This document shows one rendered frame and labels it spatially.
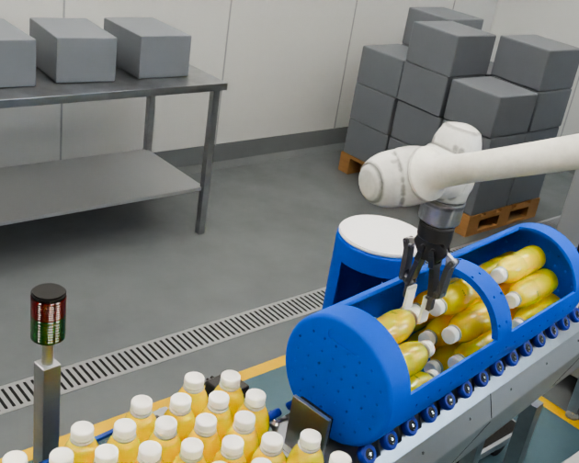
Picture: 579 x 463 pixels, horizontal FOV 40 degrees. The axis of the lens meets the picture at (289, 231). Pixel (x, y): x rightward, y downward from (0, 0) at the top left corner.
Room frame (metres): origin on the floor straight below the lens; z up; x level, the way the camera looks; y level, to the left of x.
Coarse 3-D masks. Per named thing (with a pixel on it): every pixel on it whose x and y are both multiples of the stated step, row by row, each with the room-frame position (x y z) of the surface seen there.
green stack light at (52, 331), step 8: (32, 320) 1.20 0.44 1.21; (64, 320) 1.23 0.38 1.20; (32, 328) 1.21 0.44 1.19; (40, 328) 1.20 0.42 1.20; (48, 328) 1.20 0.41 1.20; (56, 328) 1.21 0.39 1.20; (64, 328) 1.23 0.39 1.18; (32, 336) 1.20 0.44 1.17; (40, 336) 1.20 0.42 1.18; (48, 336) 1.20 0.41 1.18; (56, 336) 1.21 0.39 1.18; (64, 336) 1.23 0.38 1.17; (40, 344) 1.20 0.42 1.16; (48, 344) 1.20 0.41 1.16
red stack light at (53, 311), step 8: (32, 304) 1.20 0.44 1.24; (40, 304) 1.20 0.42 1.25; (48, 304) 1.20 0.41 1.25; (56, 304) 1.21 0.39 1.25; (64, 304) 1.23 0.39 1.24; (32, 312) 1.20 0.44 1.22; (40, 312) 1.20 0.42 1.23; (48, 312) 1.20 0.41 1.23; (56, 312) 1.21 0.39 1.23; (64, 312) 1.23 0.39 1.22; (40, 320) 1.20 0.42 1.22; (48, 320) 1.20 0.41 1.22; (56, 320) 1.21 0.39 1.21
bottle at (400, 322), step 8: (392, 312) 1.47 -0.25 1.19; (400, 312) 1.47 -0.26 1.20; (408, 312) 1.48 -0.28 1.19; (384, 320) 1.43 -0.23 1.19; (392, 320) 1.44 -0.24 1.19; (400, 320) 1.45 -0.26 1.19; (408, 320) 1.46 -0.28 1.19; (416, 320) 1.50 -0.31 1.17; (392, 328) 1.42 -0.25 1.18; (400, 328) 1.43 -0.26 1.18; (408, 328) 1.45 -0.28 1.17; (392, 336) 1.41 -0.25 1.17; (400, 336) 1.42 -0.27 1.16; (408, 336) 1.45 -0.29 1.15
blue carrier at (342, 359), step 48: (528, 240) 2.03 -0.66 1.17; (384, 288) 1.53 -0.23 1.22; (480, 288) 1.60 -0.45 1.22; (576, 288) 1.87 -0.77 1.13; (336, 336) 1.35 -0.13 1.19; (384, 336) 1.33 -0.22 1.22; (528, 336) 1.69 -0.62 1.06; (336, 384) 1.33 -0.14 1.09; (384, 384) 1.26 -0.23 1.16; (432, 384) 1.35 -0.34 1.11; (336, 432) 1.31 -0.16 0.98; (384, 432) 1.25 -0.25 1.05
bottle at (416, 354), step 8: (400, 344) 1.44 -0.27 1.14; (408, 344) 1.43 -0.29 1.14; (416, 344) 1.44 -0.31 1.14; (424, 344) 1.47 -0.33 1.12; (408, 352) 1.41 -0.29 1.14; (416, 352) 1.42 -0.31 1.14; (424, 352) 1.43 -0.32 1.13; (408, 360) 1.39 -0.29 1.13; (416, 360) 1.40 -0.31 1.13; (424, 360) 1.42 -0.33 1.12; (408, 368) 1.38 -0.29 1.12; (416, 368) 1.40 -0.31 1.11
